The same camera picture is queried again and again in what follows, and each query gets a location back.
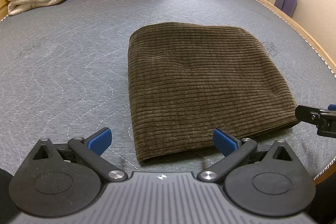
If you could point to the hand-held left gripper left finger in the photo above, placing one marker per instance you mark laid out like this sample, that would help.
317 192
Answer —
101 140

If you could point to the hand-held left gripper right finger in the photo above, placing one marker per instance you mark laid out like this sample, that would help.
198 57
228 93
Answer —
225 142

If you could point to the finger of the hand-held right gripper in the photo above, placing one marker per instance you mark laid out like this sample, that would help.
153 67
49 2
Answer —
332 107
305 113

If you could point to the grey quilted mattress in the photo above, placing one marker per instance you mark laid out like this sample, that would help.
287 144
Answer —
65 69

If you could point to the purple folded mat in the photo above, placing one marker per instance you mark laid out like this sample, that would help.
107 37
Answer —
286 2

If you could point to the wooden bed frame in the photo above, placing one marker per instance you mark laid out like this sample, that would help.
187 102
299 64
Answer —
294 19

